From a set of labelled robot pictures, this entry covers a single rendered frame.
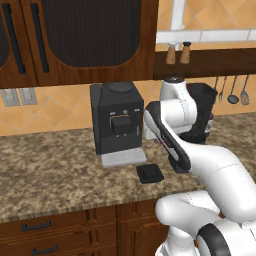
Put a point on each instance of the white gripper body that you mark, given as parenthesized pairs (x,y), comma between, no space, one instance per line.
(148,134)

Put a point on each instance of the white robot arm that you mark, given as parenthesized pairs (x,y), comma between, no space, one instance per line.
(220,173)

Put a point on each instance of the black square blender lid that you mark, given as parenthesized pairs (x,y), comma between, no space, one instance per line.
(149,173)

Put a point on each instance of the black coffee machine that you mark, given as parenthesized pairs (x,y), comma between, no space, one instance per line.
(115,116)

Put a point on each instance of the hanging metal fork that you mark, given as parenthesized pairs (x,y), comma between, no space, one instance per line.
(216,90)

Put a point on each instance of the wooden shaker with white cap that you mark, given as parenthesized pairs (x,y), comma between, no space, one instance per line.
(170,55)

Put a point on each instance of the wooden shaker with black cap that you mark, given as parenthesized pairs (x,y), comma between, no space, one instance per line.
(185,54)

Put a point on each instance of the hanging black ladle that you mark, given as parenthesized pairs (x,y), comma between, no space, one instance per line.
(233,97)

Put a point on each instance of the wooden base cabinet door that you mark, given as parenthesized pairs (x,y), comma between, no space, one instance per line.
(136,230)

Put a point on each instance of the hanging slotted metal spatula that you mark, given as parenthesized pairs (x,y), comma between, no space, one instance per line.
(245,96)

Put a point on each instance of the wooden drawer front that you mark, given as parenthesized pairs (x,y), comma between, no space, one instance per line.
(80,245)
(76,220)

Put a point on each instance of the wide wooden cupboard door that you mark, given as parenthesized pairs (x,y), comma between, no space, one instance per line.
(93,33)

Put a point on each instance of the narrow wooden cupboard door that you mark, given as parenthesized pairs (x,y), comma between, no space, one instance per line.
(13,78)

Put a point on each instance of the dark wooden wall shelf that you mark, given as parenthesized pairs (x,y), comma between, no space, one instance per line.
(213,63)

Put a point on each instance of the white window frame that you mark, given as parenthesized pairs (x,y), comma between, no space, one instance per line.
(200,35)

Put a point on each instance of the grey wall outlet plate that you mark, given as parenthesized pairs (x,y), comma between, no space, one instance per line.
(10,97)
(28,96)

